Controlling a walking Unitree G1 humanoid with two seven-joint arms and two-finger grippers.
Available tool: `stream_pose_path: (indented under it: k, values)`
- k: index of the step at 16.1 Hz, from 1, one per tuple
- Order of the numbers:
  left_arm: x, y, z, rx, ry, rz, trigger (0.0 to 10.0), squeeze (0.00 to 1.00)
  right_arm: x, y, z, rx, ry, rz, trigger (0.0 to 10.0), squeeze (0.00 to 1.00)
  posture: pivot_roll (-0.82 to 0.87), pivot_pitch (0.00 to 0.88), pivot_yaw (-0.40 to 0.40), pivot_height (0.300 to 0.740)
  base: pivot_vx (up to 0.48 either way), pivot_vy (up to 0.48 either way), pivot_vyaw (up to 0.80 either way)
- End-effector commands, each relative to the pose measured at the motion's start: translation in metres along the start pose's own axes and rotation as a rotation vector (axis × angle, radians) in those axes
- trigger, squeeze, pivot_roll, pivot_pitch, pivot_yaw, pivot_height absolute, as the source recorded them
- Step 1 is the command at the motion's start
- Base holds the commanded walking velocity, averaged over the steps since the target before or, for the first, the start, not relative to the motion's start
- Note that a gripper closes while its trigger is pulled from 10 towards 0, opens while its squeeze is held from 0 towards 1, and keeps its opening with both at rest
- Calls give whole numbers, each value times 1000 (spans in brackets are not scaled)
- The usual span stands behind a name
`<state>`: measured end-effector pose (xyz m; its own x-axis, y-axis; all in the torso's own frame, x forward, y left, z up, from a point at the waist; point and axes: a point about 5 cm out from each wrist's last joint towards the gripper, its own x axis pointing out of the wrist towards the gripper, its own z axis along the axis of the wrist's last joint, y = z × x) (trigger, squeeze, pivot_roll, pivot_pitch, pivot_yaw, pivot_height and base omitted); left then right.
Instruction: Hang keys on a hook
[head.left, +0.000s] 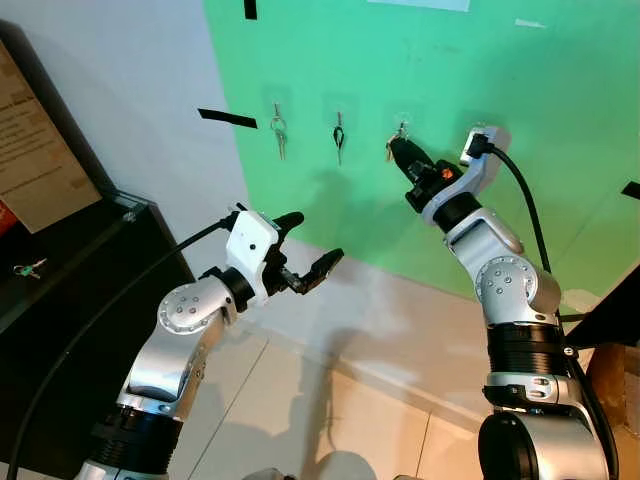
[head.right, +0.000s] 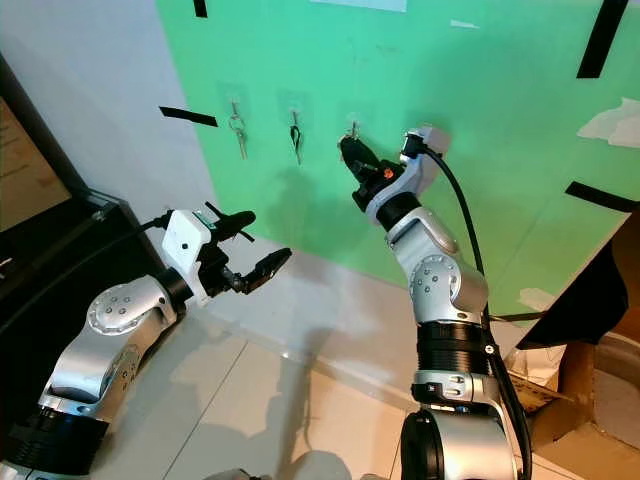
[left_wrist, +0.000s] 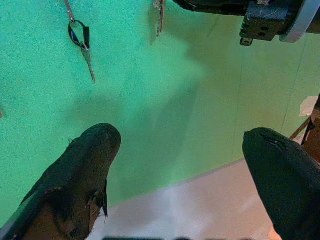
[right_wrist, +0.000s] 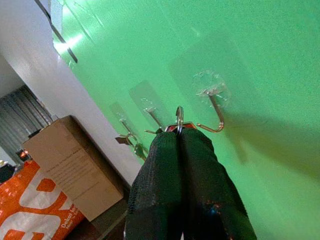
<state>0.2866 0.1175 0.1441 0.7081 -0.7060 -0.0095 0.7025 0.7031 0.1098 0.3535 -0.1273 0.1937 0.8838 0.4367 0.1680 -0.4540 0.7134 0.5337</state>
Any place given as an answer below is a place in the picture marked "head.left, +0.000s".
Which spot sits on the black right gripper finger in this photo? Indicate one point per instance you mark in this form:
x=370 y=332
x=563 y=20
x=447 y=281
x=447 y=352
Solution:
x=414 y=155
x=400 y=158

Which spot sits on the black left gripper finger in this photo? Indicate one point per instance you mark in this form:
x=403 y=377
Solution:
x=287 y=221
x=323 y=268

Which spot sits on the small brass key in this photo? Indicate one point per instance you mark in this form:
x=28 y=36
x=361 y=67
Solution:
x=389 y=151

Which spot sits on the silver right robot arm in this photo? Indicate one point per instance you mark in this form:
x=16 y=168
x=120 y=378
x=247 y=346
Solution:
x=515 y=290

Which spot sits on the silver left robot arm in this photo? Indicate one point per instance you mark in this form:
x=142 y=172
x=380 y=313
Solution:
x=170 y=350

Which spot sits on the keys with green tag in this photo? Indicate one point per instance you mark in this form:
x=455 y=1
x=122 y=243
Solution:
x=28 y=268

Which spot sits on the long white tape strip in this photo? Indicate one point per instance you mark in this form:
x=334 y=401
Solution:
x=420 y=4

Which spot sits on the small white tape piece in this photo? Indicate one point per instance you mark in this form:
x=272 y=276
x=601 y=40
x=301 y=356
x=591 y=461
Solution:
x=530 y=23

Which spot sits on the grey robot leg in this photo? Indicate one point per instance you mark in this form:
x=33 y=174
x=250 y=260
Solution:
x=268 y=475

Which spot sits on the short black tape strip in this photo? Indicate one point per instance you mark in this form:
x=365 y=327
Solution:
x=249 y=8

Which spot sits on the black furniture panel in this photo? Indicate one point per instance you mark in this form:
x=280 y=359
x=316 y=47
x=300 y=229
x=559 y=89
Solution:
x=612 y=310

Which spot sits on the black cabinet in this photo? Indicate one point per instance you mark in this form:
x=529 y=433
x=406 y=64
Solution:
x=60 y=330

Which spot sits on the brown cardboard box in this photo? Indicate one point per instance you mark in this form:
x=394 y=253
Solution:
x=40 y=150

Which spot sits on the open brown carton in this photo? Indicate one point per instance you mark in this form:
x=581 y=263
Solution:
x=612 y=385

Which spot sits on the clear adhesive wall hook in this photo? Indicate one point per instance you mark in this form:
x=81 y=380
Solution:
x=402 y=125
x=340 y=106
x=277 y=103

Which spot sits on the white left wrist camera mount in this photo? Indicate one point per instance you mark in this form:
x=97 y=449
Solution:
x=250 y=248

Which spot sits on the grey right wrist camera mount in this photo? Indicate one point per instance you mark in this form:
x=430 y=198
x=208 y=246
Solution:
x=470 y=180

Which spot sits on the green wall board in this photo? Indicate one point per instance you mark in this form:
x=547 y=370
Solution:
x=450 y=60

